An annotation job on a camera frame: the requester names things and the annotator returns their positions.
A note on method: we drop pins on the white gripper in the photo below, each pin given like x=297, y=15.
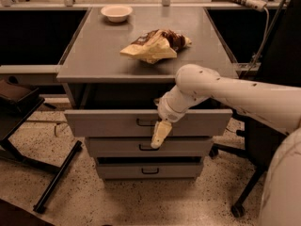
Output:
x=166, y=110

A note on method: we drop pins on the grey top drawer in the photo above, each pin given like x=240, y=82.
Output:
x=140, y=123

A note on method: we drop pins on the grey drawer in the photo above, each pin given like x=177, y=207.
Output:
x=140, y=123
x=141, y=147
x=148, y=171

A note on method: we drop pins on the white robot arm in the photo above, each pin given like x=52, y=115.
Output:
x=276, y=106

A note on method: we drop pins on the grey middle drawer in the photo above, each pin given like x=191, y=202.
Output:
x=141, y=147

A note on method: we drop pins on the grey drawer cabinet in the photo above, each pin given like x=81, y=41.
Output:
x=96, y=76

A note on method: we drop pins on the grey bottom drawer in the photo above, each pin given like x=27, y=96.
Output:
x=148, y=171

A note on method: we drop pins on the yellow brown chip bag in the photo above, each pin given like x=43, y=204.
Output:
x=156, y=45

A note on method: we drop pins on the white bowl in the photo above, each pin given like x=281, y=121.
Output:
x=116, y=13

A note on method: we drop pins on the black office chair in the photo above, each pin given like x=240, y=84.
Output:
x=281, y=65

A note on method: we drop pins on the black side table stand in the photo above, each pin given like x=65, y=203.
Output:
x=10, y=122

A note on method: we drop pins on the dark box on stand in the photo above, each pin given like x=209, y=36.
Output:
x=17, y=98

